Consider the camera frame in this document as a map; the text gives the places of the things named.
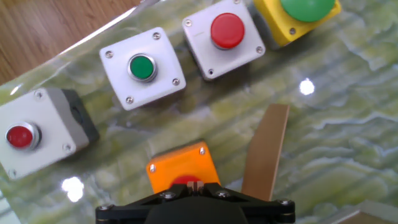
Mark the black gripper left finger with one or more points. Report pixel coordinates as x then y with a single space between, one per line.
124 213

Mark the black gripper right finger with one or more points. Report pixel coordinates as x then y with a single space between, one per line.
267 213

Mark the orange box red mushroom button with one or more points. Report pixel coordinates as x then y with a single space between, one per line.
180 161

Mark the grey box flat red button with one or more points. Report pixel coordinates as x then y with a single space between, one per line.
46 124

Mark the white box flat green button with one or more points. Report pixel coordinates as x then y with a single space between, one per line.
161 53

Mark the white box red mushroom button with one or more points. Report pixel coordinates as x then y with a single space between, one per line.
199 46

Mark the yellow box green mushroom button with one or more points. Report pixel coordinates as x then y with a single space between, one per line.
280 25

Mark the thin brown wooden strip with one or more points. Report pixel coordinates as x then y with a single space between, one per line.
265 152

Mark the green marble pattern mat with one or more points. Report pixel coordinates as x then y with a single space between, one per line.
342 124

